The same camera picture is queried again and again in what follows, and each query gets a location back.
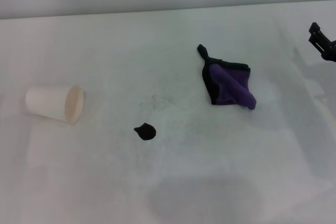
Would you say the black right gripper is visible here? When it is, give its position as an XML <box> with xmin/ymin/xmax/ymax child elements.
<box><xmin>308</xmin><ymin>22</ymin><xmax>336</xmax><ymax>63</ymax></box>

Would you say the purple rag with black trim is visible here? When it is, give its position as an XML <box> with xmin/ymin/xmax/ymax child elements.
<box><xmin>196</xmin><ymin>44</ymin><xmax>257</xmax><ymax>111</ymax></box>

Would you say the white paper cup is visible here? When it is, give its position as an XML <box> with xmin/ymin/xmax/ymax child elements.
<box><xmin>25</xmin><ymin>84</ymin><xmax>85</xmax><ymax>125</ymax></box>

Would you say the black water stain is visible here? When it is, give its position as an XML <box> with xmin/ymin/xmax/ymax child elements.
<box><xmin>133</xmin><ymin>122</ymin><xmax>157</xmax><ymax>141</ymax></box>

